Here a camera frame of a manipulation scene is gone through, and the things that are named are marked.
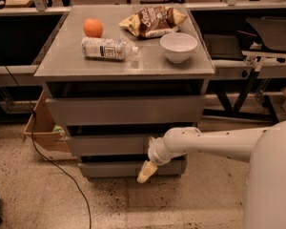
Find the white ceramic bowl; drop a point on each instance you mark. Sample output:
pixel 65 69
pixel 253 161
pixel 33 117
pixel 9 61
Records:
pixel 178 47

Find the grey bottom drawer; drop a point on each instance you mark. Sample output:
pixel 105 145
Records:
pixel 129 169

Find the cardboard box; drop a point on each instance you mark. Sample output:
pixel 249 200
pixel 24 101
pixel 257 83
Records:
pixel 49 138

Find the clear plastic water bottle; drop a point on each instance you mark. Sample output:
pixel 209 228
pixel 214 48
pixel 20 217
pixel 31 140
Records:
pixel 107 48

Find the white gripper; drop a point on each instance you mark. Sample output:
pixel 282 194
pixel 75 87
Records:
pixel 154 155

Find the grey top drawer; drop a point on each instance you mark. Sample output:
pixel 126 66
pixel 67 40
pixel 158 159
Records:
pixel 126 110

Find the grey drawer cabinet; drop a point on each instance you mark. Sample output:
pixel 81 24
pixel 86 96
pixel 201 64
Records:
pixel 66 73

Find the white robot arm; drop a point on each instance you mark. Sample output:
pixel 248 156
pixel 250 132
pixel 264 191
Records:
pixel 263 148

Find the brown yellow chip bag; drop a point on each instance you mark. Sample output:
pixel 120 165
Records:
pixel 152 22

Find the grey drawer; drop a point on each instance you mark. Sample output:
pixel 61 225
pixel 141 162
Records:
pixel 129 169
pixel 108 145
pixel 126 110

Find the orange fruit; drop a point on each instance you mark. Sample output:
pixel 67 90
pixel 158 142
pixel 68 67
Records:
pixel 93 28

